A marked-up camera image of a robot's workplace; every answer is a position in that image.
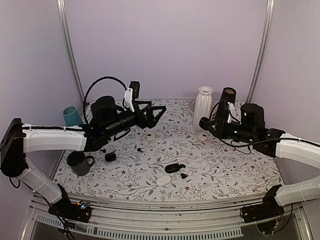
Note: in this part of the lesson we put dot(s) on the white earbud case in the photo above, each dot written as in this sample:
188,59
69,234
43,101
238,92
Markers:
163,180

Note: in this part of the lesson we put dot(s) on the right metal corner post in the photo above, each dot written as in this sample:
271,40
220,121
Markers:
270,5

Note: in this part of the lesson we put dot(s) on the left metal corner post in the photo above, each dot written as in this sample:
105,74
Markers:
61,7

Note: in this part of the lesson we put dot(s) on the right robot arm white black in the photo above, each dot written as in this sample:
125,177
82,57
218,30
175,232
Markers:
250,131

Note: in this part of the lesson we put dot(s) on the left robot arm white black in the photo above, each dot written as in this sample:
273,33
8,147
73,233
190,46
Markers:
108,120

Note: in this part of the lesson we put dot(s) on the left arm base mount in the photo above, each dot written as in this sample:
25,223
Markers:
71,211

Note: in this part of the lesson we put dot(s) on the floral table mat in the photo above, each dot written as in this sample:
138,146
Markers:
215,170

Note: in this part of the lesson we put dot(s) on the black round earbud case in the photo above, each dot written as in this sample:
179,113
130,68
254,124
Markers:
204,124

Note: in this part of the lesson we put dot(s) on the black earbud front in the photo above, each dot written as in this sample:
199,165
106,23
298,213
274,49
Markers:
183,175

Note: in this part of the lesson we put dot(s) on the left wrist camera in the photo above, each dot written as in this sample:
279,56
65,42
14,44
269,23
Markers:
131,93

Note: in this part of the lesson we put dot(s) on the metal corner post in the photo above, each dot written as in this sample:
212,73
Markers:
270,5
61,7

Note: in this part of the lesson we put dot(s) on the white ribbed vase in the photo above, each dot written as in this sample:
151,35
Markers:
203,105

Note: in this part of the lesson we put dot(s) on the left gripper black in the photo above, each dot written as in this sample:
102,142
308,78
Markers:
150,121

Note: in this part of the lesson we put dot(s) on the teal cup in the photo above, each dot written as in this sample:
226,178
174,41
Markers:
71,116

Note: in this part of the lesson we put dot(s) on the dark grey mug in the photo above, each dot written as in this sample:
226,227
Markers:
79,163

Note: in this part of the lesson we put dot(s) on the black open oval case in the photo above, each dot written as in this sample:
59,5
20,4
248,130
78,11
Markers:
173,168

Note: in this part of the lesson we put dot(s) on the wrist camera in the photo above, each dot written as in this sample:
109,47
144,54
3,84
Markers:
229,112
131,93

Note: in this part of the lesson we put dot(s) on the black cylinder tube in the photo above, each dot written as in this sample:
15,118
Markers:
228,95

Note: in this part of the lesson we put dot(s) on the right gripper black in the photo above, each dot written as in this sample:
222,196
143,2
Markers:
220,131

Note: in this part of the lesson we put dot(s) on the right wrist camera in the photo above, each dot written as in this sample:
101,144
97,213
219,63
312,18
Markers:
229,112

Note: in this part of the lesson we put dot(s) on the small black earbud case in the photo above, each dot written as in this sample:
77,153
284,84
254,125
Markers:
110,157

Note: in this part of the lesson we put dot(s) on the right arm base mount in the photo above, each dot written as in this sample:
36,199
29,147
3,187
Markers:
269,208

